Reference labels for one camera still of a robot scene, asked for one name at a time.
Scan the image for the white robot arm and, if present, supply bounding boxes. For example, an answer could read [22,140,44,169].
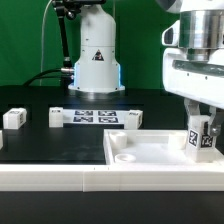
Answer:
[69,0,224,136]

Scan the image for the black cables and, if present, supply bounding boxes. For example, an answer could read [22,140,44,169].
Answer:
[22,68,75,87]

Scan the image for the black camera stand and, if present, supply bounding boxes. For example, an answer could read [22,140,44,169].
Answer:
[52,0,106,68]

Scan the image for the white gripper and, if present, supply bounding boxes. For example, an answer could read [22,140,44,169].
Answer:
[162,48,224,136]

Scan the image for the white obstacle fence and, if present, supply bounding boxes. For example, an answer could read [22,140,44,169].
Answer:
[0,164,224,192]

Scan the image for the white square tabletop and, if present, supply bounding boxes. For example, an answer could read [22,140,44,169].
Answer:
[102,128,224,166]

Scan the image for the white cable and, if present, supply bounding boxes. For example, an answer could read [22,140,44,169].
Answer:
[39,0,54,87]

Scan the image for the fiducial marker sheet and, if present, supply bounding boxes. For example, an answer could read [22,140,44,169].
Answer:
[63,109,128,125]

